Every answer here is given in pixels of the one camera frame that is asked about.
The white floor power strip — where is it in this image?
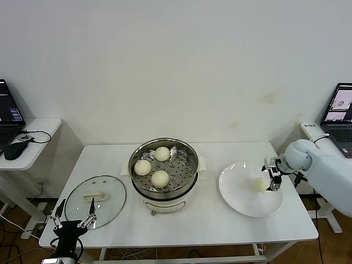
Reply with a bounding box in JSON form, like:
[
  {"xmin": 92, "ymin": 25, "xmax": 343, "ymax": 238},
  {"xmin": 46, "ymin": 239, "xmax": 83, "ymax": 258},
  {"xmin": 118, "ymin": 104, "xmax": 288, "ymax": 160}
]
[{"xmin": 21, "ymin": 227, "xmax": 46, "ymax": 240}]

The perforated steel steamer basket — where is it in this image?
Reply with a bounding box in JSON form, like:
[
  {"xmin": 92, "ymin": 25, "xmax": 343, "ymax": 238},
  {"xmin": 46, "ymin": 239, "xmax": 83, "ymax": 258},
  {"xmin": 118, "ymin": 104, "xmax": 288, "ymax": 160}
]
[{"xmin": 128, "ymin": 137, "xmax": 199, "ymax": 201}]

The round white plate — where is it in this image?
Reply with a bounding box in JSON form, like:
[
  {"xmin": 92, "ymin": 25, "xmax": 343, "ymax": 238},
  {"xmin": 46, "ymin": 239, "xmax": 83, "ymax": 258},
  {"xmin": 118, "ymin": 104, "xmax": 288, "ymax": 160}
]
[{"xmin": 218, "ymin": 162, "xmax": 284, "ymax": 218}]

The white steamed baozi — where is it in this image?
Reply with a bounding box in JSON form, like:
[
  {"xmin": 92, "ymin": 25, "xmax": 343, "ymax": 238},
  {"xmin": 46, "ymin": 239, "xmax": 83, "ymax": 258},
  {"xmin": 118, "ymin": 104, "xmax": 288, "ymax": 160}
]
[
  {"xmin": 253, "ymin": 178, "xmax": 267, "ymax": 193},
  {"xmin": 154, "ymin": 146, "xmax": 171, "ymax": 162},
  {"xmin": 151, "ymin": 170, "xmax": 171, "ymax": 189},
  {"xmin": 134, "ymin": 160, "xmax": 152, "ymax": 176}
]

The round glass pot lid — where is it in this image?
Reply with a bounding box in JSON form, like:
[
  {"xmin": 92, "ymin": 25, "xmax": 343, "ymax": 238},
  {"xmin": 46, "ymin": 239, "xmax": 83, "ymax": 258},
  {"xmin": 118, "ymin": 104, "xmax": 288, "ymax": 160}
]
[{"xmin": 64, "ymin": 175, "xmax": 127, "ymax": 230}]

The white main table frame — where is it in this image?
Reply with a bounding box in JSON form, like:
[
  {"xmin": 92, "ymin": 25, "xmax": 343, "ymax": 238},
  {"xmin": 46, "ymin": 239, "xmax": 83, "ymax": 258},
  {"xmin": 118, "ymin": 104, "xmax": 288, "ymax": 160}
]
[{"xmin": 98, "ymin": 241, "xmax": 292, "ymax": 264}]

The white electric cooking pot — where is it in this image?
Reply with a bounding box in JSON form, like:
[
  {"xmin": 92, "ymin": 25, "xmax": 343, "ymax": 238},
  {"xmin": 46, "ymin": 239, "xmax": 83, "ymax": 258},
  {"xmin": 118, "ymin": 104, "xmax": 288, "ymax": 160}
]
[{"xmin": 121, "ymin": 156, "xmax": 208, "ymax": 217}]

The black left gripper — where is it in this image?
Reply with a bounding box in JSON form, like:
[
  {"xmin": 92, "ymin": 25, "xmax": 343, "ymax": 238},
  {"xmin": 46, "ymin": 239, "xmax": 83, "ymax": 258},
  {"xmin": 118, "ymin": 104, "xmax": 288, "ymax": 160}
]
[{"xmin": 49, "ymin": 197, "xmax": 98, "ymax": 240}]

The black computer mouse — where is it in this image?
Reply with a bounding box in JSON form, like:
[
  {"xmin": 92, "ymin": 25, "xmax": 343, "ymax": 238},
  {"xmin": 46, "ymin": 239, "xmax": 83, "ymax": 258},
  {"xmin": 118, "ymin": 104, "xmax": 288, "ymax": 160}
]
[{"xmin": 3, "ymin": 142, "xmax": 28, "ymax": 161}]

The black cable with adapter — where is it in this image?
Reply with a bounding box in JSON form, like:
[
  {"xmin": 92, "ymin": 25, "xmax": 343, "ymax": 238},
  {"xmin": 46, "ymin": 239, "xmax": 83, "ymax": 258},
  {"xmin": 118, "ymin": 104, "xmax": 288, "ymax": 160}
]
[{"xmin": 294, "ymin": 135, "xmax": 331, "ymax": 264}]

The white hanging cable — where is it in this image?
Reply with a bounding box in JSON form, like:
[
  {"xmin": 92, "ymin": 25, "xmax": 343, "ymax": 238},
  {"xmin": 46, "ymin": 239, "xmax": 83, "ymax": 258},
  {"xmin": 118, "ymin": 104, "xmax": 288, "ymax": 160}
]
[{"xmin": 310, "ymin": 133, "xmax": 331, "ymax": 144}]

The black laptop dark screen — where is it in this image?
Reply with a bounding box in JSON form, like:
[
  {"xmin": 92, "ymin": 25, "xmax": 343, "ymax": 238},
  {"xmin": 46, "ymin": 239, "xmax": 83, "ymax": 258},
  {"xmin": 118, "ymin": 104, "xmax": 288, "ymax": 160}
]
[{"xmin": 0, "ymin": 79, "xmax": 27, "ymax": 155}]

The white side table with mouse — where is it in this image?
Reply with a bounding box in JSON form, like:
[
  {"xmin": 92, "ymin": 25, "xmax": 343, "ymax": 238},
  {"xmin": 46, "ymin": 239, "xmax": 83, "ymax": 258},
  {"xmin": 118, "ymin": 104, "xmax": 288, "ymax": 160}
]
[{"xmin": 0, "ymin": 118, "xmax": 63, "ymax": 225}]

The thin black hub cable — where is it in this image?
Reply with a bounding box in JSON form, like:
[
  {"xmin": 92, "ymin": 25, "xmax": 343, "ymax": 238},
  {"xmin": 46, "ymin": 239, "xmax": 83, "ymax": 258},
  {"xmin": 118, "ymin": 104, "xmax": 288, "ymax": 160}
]
[{"xmin": 18, "ymin": 129, "xmax": 52, "ymax": 144}]

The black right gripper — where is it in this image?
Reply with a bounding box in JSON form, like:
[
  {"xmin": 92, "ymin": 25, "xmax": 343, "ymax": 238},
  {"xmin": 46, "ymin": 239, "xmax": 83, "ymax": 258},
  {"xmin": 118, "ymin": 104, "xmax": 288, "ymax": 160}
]
[{"xmin": 260, "ymin": 156, "xmax": 283, "ymax": 192}]

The grey laptop pink screen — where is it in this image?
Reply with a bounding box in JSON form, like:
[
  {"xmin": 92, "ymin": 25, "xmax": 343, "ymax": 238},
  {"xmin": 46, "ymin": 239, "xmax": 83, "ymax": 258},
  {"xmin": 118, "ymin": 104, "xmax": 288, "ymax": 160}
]
[{"xmin": 320, "ymin": 82, "xmax": 352, "ymax": 159}]

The white side table grey laptop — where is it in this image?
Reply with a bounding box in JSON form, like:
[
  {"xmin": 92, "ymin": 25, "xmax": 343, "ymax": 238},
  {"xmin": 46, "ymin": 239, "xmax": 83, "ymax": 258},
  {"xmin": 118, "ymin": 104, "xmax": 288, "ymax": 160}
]
[{"xmin": 299, "ymin": 123, "xmax": 352, "ymax": 235}]

